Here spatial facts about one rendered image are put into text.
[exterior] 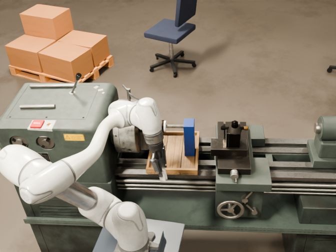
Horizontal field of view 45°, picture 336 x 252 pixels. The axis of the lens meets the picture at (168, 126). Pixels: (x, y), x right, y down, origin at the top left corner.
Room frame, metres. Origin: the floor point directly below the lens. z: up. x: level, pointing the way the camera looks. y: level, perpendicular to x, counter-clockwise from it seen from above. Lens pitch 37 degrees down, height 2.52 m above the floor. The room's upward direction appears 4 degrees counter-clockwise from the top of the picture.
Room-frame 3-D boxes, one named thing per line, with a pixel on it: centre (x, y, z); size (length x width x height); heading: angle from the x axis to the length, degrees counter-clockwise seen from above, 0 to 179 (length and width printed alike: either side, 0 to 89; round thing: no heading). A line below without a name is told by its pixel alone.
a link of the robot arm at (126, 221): (1.28, 0.22, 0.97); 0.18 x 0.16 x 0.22; 48
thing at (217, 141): (1.76, -0.34, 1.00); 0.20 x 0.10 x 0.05; 82
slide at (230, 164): (1.82, -0.37, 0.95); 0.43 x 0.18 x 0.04; 172
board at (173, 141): (1.88, -0.03, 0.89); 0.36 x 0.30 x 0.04; 172
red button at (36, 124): (1.75, 0.69, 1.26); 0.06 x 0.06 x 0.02; 82
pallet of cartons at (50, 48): (4.65, 1.30, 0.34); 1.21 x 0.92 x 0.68; 71
